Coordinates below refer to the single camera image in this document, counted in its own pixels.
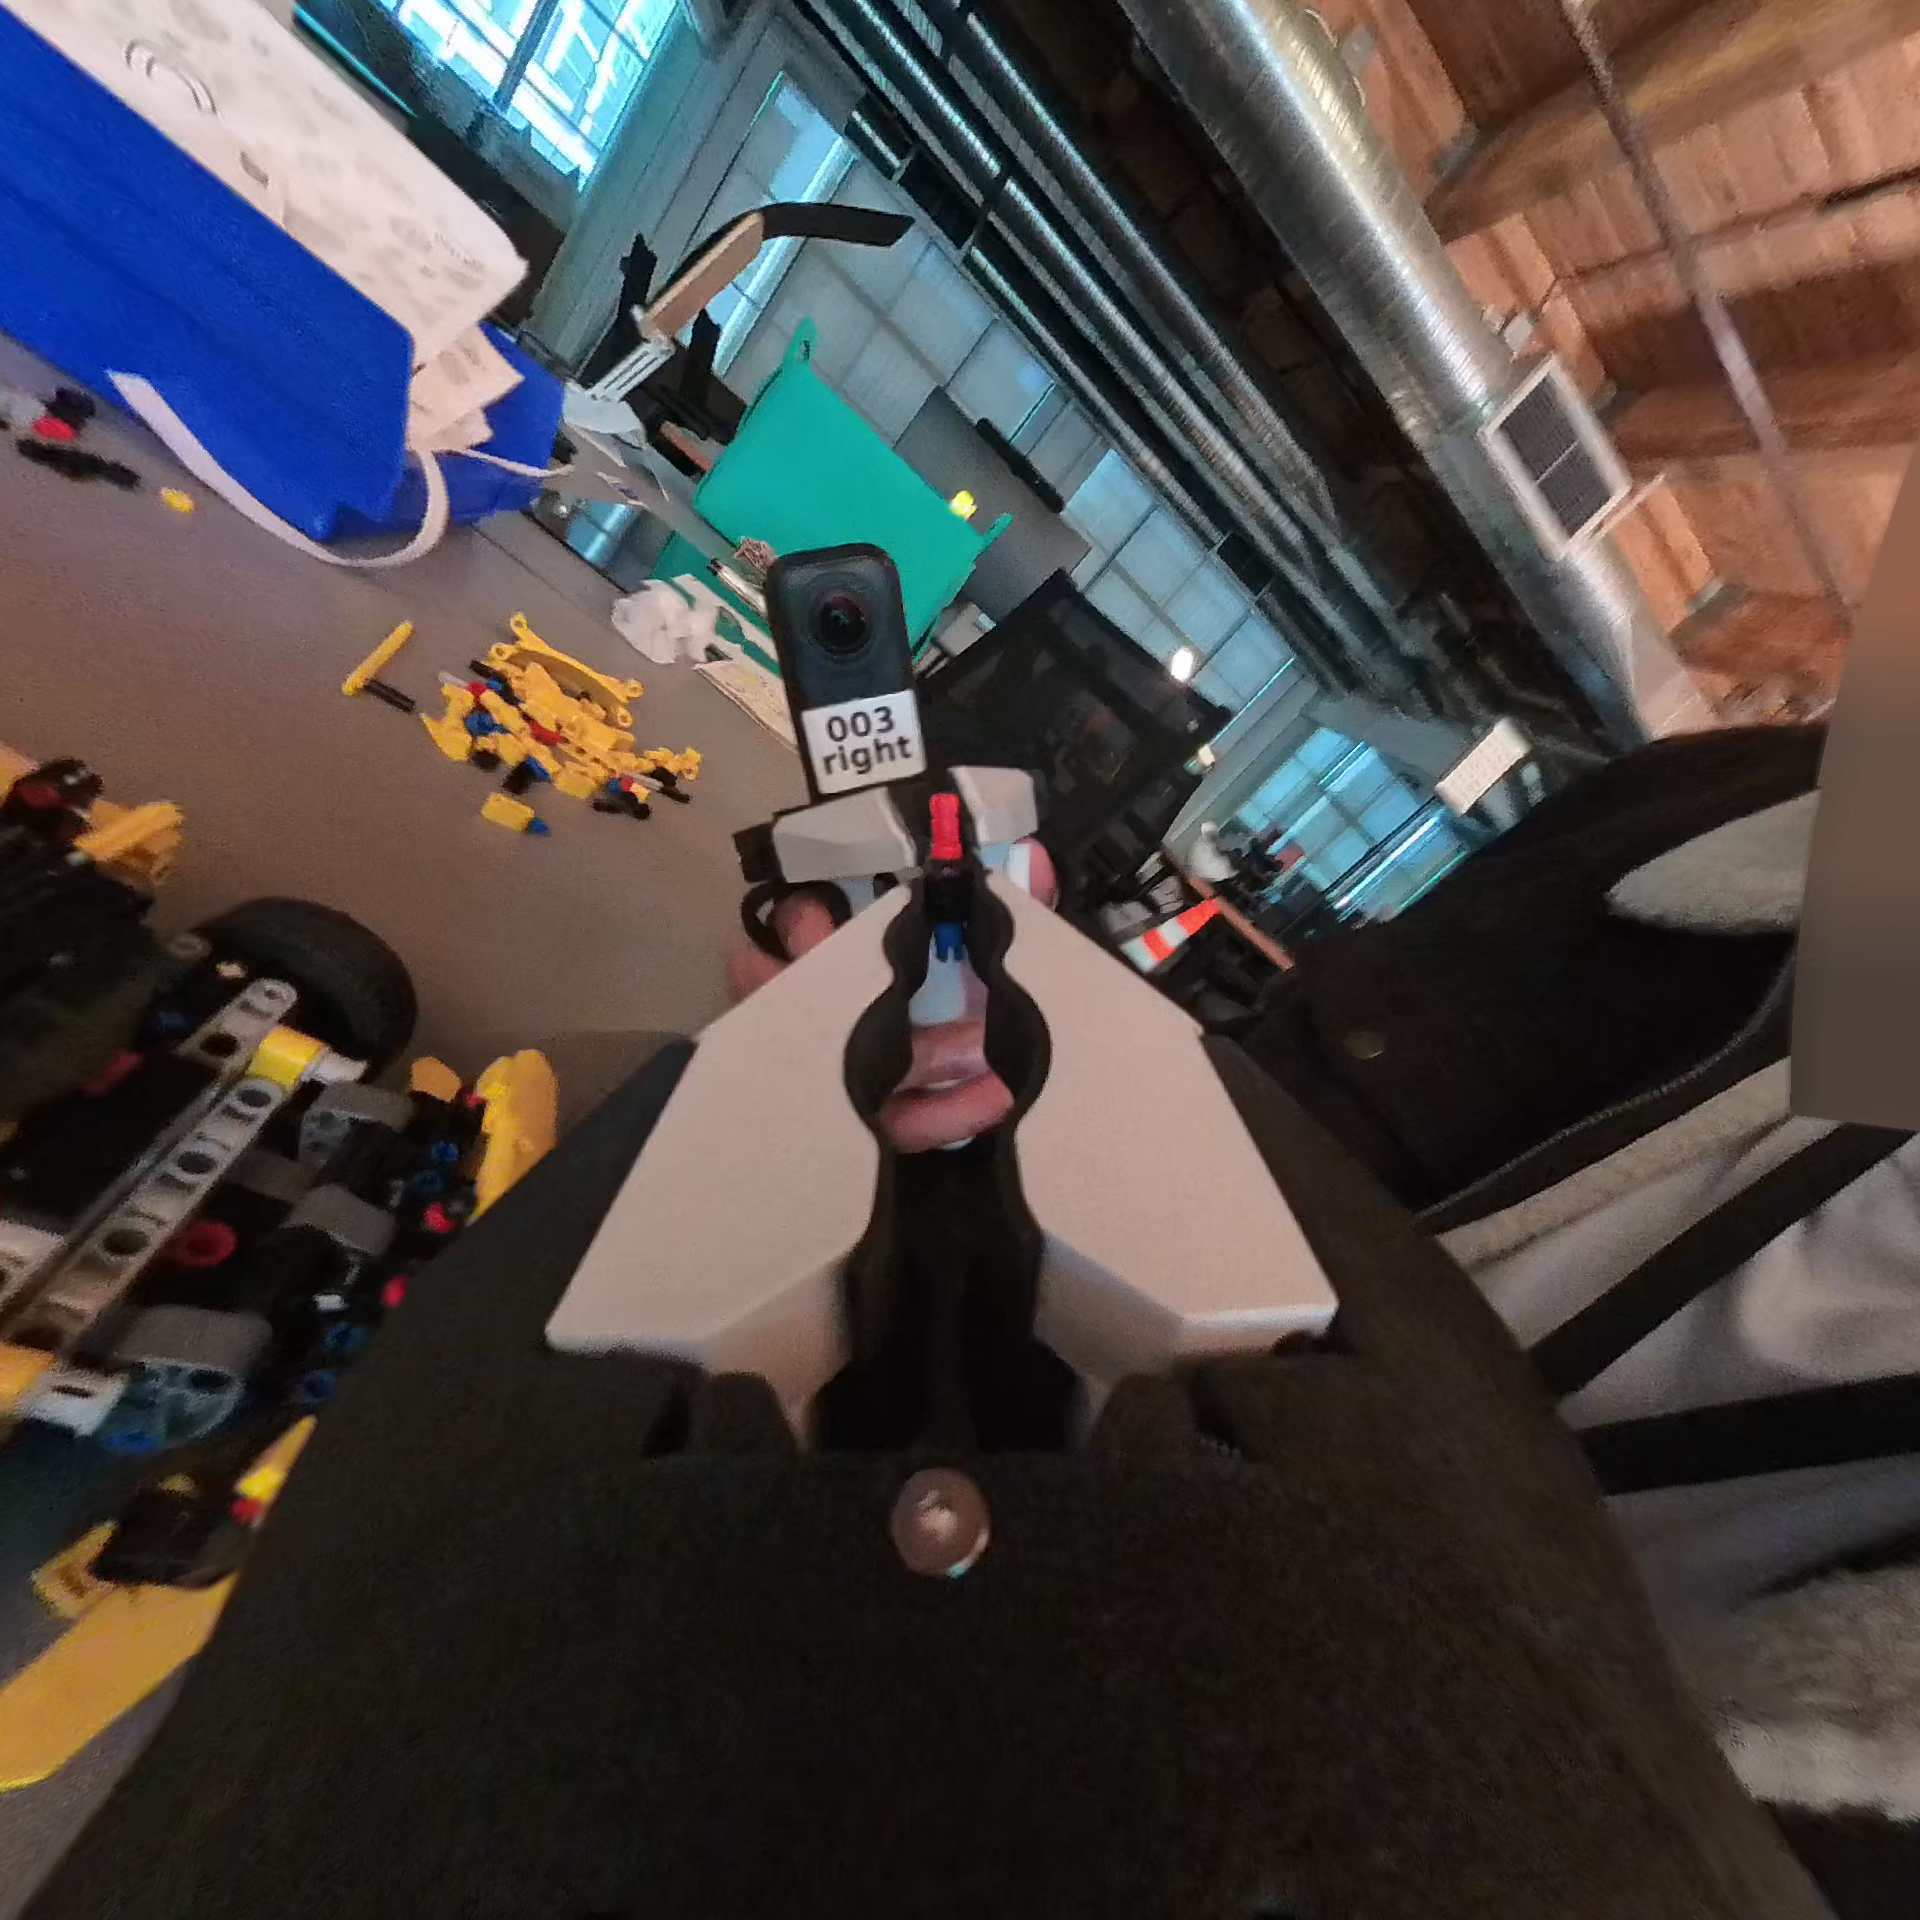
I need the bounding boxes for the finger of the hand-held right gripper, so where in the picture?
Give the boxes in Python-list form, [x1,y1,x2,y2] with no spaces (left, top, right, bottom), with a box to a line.
[955,766,1043,872]
[772,792,925,888]

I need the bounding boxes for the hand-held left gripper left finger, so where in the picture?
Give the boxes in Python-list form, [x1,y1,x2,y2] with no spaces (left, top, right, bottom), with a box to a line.
[544,884,949,1422]

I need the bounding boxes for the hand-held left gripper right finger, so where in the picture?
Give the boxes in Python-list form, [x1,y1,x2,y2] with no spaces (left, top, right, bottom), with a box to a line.
[937,872,1340,1422]

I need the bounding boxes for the yellow toy brick car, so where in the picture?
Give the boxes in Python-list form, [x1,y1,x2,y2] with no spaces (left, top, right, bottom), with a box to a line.
[0,740,561,1793]

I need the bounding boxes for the pile of small bricks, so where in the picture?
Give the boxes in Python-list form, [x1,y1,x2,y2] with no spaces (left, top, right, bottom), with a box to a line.
[421,610,703,839]

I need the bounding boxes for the wooden black desk lamp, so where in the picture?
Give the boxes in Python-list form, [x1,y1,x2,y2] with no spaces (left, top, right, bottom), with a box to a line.
[577,198,917,406]

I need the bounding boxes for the person's right hand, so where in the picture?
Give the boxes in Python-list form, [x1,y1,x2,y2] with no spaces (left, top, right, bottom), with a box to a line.
[727,835,1062,1157]

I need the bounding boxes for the instruction booklet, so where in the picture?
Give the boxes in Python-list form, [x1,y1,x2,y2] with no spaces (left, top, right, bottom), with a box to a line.
[694,652,795,751]

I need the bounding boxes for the white crumpled plastic bag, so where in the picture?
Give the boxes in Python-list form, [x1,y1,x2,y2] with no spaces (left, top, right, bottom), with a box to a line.
[612,577,708,664]

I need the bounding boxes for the black fleece-lined jacket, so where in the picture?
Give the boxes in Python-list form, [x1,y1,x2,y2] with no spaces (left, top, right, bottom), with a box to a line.
[1244,720,1920,1920]

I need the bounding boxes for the yellow axle brick, black pin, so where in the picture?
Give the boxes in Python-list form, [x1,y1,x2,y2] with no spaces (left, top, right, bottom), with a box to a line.
[343,620,423,714]

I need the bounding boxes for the white hanging sign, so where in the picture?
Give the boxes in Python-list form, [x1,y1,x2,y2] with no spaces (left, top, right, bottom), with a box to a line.
[1437,717,1533,818]

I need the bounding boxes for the white shirt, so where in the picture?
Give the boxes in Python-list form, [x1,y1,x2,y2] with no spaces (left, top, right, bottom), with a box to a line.
[1437,1048,1920,1651]

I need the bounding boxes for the paned window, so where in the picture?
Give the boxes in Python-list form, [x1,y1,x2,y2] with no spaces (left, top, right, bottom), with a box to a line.
[299,0,686,182]

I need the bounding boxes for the white framed vent grille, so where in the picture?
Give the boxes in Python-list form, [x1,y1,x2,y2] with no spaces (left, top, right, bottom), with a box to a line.
[1475,359,1636,555]

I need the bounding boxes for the printed paper sheets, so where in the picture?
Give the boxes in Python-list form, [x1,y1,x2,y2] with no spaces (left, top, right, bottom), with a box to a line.
[60,0,531,451]

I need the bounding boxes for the blue plastic storage bin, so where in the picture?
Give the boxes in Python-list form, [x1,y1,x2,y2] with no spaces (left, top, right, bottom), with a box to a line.
[0,0,571,546]

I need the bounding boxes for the scattered red black brick pieces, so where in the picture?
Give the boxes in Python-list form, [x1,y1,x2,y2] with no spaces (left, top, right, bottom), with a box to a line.
[0,381,198,515]

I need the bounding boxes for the silver ventilation duct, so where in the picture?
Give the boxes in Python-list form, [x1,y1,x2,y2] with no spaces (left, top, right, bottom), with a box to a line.
[1123,0,1667,737]

